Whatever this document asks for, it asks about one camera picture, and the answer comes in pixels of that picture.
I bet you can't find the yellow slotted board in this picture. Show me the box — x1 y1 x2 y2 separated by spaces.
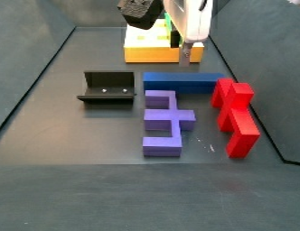
123 18 207 64

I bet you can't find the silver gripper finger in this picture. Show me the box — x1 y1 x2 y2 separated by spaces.
180 42 195 67

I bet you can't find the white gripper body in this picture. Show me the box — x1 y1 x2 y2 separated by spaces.
164 0 213 43

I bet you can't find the red branched block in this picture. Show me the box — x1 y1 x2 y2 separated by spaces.
212 79 260 159

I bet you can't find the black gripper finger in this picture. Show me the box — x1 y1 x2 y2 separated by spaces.
169 31 181 48

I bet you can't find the green long block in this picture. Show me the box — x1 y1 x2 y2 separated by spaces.
164 13 173 32

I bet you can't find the purple branched block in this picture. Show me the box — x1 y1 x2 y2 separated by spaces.
144 90 196 157

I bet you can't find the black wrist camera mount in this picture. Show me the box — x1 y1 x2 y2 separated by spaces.
119 0 164 30

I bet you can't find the blue long block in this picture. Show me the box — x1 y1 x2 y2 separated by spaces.
144 72 224 94

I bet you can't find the black angle bracket holder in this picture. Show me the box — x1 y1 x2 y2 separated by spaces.
77 70 136 102

